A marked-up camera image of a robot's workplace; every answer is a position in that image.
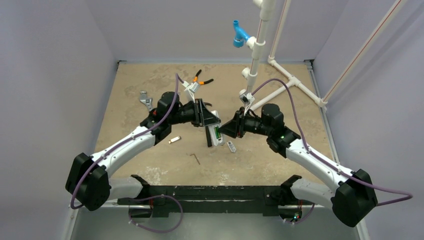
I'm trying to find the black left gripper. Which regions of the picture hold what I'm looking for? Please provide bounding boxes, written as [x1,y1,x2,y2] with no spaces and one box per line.
[168,99,220,128]

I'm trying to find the green battery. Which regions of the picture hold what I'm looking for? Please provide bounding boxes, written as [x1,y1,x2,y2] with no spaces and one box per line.
[214,127,221,139]

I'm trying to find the white remote battery cover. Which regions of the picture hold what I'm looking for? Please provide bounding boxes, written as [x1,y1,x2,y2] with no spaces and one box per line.
[226,141,237,153]

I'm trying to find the white air conditioner remote control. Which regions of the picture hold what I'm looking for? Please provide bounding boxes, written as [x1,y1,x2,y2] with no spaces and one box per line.
[207,123,225,147]

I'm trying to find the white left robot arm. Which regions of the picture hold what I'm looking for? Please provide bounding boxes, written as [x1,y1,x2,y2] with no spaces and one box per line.
[65,91,221,211]

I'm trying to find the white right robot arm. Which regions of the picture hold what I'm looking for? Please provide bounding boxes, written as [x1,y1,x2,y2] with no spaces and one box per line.
[217,103,378,227]

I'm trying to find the orange black pliers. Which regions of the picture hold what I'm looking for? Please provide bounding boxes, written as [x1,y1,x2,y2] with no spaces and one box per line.
[192,69,214,85]

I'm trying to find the silver white battery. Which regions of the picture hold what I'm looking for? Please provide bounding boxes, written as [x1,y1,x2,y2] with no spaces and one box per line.
[168,136,182,144]

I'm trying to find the dark hex key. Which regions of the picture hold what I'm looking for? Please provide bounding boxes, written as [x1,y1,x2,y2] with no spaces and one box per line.
[190,153,201,165]

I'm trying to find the blue pipe fitting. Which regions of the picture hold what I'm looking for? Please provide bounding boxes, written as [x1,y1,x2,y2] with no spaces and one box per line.
[232,20,251,48]

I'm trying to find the claw hammer black handle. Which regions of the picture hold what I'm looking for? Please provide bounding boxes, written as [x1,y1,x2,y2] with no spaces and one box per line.
[204,102,213,148]

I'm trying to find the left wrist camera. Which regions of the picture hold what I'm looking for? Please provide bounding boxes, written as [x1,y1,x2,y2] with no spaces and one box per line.
[182,81,201,103]

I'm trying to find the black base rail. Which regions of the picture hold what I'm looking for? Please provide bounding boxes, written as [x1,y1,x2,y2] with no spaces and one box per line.
[117,175,309,222]

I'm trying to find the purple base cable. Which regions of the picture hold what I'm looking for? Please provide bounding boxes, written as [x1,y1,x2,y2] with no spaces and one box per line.
[128,194,185,234]

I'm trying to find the white pvc pipe frame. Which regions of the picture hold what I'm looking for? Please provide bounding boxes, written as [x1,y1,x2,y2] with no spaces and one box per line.
[241,0,409,111]

